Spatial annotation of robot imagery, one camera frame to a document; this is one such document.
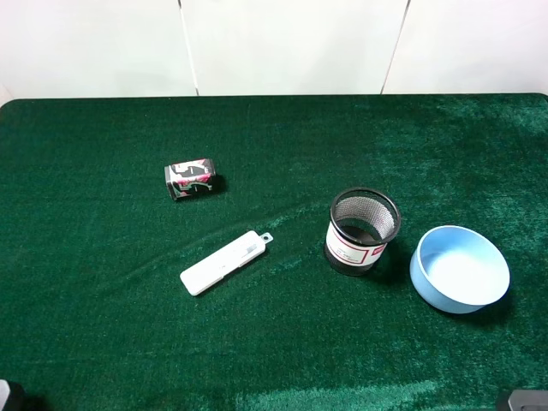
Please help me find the grey block bottom right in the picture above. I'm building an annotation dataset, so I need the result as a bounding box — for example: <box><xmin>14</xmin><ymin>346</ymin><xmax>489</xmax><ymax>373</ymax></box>
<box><xmin>496</xmin><ymin>390</ymin><xmax>548</xmax><ymax>411</ymax></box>

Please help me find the light blue bowl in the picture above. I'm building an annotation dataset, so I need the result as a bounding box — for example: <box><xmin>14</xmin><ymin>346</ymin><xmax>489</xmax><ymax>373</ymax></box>
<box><xmin>409</xmin><ymin>225</ymin><xmax>510</xmax><ymax>314</ymax></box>

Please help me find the white plastic case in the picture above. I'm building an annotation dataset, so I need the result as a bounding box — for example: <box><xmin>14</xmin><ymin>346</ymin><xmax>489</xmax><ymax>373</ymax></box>
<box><xmin>180</xmin><ymin>230</ymin><xmax>273</xmax><ymax>296</ymax></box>

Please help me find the green felt table cloth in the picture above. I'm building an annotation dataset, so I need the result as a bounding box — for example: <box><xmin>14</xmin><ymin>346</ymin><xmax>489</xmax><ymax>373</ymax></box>
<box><xmin>1</xmin><ymin>93</ymin><xmax>547</xmax><ymax>410</ymax></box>

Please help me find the black mesh pen cup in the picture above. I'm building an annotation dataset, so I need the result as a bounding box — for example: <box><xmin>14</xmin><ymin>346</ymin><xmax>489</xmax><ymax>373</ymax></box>
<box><xmin>324</xmin><ymin>187</ymin><xmax>402</xmax><ymax>277</ymax></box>

